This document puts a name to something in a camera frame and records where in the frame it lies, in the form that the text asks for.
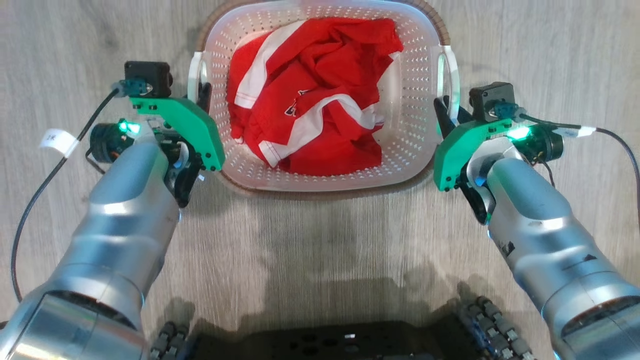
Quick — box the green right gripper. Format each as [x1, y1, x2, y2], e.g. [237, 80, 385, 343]
[432, 97, 517, 226]

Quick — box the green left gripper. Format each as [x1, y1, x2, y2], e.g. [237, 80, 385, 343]
[129, 82, 227, 209]

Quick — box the white perforated plastic laundry basket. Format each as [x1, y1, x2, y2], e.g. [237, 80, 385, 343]
[186, 0, 461, 201]

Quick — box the red and white jersey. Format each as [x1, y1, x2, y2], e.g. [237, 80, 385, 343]
[226, 17, 405, 177]

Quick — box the white tape cable label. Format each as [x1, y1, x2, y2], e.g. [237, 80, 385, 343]
[555, 126, 598, 139]

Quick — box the white paper cable label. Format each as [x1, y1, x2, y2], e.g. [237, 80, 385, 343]
[39, 128, 81, 159]

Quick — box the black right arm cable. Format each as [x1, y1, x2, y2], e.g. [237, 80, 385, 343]
[519, 113, 640, 222]

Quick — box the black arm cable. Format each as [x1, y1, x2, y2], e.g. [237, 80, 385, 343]
[519, 113, 640, 222]
[10, 88, 121, 304]

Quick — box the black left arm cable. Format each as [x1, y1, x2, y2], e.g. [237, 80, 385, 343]
[10, 88, 121, 304]

